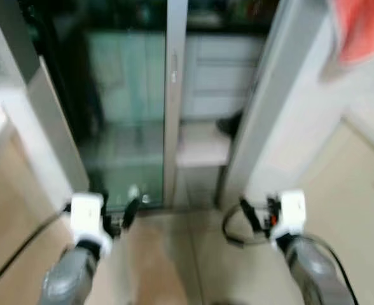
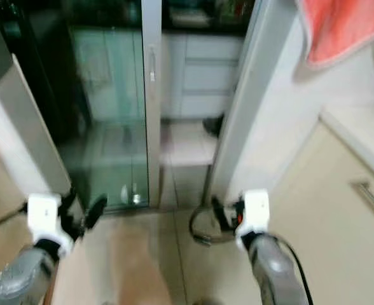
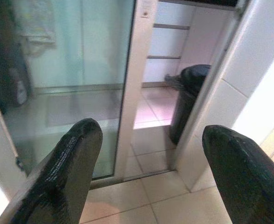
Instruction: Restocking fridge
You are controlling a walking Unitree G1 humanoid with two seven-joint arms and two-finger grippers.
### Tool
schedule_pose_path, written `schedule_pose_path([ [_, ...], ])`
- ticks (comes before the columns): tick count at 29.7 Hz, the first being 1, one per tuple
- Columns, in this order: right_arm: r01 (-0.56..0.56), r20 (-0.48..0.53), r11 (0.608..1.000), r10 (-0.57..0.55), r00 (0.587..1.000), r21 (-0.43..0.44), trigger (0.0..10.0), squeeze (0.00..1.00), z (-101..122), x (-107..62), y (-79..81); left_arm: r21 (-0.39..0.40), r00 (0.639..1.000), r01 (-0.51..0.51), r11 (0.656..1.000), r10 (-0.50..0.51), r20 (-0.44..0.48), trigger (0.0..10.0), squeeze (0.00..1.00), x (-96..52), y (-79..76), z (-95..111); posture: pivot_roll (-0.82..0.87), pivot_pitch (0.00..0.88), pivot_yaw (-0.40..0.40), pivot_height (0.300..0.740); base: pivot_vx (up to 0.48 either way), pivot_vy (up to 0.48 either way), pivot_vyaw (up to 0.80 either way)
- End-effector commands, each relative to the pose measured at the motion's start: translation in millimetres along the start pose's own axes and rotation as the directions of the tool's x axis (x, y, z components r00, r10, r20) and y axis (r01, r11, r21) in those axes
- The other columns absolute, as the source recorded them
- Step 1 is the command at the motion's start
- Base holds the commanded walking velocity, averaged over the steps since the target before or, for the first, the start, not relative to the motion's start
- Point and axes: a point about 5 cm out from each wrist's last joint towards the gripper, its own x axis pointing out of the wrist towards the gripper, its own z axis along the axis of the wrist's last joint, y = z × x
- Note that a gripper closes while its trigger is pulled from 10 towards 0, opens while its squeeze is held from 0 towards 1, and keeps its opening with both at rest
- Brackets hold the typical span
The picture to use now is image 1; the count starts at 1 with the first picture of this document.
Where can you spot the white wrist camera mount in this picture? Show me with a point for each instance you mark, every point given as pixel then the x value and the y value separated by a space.
pixel 293 206
pixel 86 213

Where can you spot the white side counter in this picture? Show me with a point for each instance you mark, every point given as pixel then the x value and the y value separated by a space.
pixel 53 127

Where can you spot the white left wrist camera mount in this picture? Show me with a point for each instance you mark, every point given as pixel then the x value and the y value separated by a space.
pixel 86 213

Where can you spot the orange-red towel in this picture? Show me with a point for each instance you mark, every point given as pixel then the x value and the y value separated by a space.
pixel 365 25

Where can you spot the beige kitchen cabinet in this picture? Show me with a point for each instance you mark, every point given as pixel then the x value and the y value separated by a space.
pixel 346 216

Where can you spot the glass sliding door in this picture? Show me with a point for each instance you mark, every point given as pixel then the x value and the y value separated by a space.
pixel 110 95

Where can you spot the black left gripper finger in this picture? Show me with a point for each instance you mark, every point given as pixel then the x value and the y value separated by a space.
pixel 107 206
pixel 132 211

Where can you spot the white drawer cabinet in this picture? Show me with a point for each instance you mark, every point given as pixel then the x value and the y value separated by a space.
pixel 225 70

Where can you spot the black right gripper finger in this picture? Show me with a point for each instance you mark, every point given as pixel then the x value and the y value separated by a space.
pixel 249 215

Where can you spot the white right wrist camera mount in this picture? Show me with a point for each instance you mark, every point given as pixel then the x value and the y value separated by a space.
pixel 293 206

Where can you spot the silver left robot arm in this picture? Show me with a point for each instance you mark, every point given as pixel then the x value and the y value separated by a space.
pixel 69 279

